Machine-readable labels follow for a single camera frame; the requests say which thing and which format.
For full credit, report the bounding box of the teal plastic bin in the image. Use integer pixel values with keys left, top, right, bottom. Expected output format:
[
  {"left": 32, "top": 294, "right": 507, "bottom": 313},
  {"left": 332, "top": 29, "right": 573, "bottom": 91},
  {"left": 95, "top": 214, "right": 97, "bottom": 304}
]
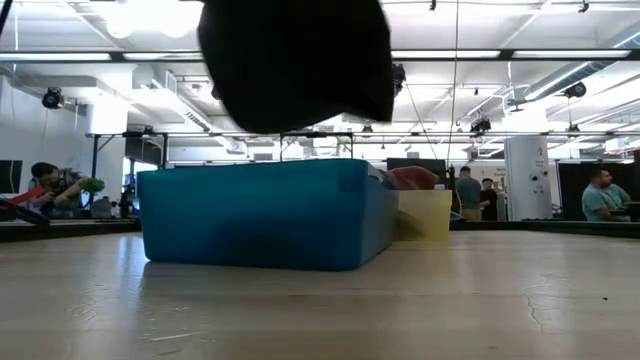
[{"left": 137, "top": 158, "right": 400, "bottom": 272}]

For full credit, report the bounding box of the black monitor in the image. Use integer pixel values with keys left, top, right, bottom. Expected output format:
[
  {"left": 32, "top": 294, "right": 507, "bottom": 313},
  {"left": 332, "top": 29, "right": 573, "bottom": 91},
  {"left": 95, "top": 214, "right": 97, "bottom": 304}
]
[{"left": 0, "top": 159, "right": 24, "bottom": 195}]

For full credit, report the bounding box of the black partition panel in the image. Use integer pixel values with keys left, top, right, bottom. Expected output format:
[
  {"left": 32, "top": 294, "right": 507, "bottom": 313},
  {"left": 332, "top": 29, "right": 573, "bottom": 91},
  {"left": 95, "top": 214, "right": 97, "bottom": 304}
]
[{"left": 557, "top": 162, "right": 640, "bottom": 221}]

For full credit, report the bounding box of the black cap with grey brim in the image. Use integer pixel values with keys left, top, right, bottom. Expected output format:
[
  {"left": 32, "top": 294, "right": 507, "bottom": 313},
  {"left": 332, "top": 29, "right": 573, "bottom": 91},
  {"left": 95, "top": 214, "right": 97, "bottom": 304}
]
[{"left": 197, "top": 0, "right": 396, "bottom": 135}]

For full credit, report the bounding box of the green background potted plant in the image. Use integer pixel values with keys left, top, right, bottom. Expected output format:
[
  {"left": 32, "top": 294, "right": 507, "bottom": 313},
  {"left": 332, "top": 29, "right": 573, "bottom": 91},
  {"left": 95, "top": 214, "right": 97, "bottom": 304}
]
[{"left": 79, "top": 177, "right": 107, "bottom": 219}]

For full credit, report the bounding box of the maroon cap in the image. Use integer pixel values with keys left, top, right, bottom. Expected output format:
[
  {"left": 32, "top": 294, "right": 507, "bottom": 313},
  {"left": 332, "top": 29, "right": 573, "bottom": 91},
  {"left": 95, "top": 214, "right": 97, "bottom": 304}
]
[{"left": 378, "top": 165, "right": 441, "bottom": 192}]

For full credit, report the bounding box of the person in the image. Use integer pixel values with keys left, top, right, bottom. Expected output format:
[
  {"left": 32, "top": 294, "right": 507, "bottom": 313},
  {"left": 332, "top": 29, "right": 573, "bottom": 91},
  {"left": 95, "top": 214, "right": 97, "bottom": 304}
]
[
  {"left": 27, "top": 162, "right": 89, "bottom": 219},
  {"left": 455, "top": 165, "right": 482, "bottom": 222},
  {"left": 478, "top": 177, "right": 500, "bottom": 222},
  {"left": 581, "top": 168, "right": 632, "bottom": 223}
]

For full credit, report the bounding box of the yellow plastic bin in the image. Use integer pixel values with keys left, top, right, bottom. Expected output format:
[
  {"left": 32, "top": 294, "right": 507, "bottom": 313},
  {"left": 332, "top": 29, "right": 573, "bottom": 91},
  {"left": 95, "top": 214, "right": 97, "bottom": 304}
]
[{"left": 396, "top": 188, "right": 454, "bottom": 243}]

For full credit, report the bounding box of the red and black equipment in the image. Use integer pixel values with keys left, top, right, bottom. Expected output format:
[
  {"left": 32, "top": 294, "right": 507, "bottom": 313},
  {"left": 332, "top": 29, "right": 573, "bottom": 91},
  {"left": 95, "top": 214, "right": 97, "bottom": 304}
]
[{"left": 0, "top": 187, "right": 51, "bottom": 227}]

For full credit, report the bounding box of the white pillar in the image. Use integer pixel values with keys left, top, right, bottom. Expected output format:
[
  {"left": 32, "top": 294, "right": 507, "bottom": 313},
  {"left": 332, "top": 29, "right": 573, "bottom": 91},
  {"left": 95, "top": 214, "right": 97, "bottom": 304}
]
[{"left": 503, "top": 135, "right": 553, "bottom": 222}]

